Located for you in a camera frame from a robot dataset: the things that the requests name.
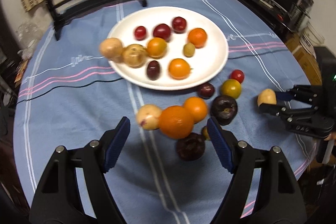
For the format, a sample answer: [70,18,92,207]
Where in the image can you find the brown yellow fruit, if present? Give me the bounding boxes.
[257,89,277,106]

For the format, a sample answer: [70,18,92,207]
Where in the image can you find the small yellow fruit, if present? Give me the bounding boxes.
[201,126,211,140]
[183,43,195,58]

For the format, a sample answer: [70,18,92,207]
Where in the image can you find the dark purple wrinkled fruit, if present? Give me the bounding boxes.
[175,132,206,161]

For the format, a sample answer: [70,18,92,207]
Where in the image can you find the dark purple round fruit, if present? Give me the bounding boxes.
[210,95,238,126]

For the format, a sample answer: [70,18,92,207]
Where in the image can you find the yellow green tomato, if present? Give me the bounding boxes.
[220,79,242,99]

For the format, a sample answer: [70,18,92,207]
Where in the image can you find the large orange mandarin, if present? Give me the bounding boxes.
[158,106,194,139]

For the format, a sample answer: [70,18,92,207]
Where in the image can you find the dark red plum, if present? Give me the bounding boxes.
[146,60,161,81]
[197,83,215,99]

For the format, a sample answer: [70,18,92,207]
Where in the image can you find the pale yellow spotted fruit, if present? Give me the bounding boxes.
[99,38,123,60]

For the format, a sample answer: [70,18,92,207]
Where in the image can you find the small orange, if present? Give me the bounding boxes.
[187,28,208,48]

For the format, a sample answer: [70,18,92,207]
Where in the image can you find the yellow orange fruit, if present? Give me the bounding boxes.
[146,38,167,59]

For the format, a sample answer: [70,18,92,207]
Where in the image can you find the small red tomato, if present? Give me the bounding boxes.
[134,26,147,41]

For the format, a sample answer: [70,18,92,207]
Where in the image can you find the person right hand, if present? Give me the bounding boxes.
[325,132,336,141]

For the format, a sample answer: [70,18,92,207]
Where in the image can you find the cardboard box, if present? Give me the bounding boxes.
[285,34,322,86]

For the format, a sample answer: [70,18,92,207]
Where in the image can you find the white bucket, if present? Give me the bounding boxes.
[299,22,325,57]

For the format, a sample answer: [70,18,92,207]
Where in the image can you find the blue striped tablecloth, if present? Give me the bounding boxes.
[14,0,316,223]

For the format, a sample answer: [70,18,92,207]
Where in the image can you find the white round plate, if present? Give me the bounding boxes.
[108,6,229,91]

